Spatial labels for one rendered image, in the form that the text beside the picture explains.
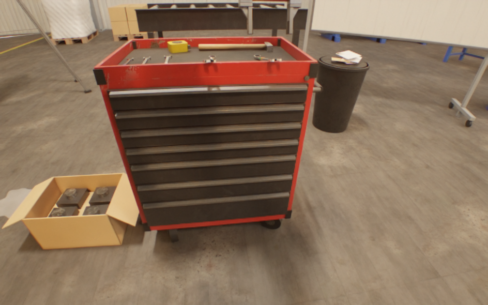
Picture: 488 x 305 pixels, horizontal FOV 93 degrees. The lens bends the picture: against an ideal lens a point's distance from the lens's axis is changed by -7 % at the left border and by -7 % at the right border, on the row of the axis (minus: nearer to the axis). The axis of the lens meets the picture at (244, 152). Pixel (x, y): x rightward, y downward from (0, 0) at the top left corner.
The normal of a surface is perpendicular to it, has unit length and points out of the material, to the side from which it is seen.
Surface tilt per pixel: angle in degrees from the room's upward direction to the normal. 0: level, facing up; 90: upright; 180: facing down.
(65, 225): 90
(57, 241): 90
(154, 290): 0
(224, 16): 90
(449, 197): 0
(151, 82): 90
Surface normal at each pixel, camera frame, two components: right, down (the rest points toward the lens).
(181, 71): 0.14, 0.57
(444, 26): -0.29, 0.54
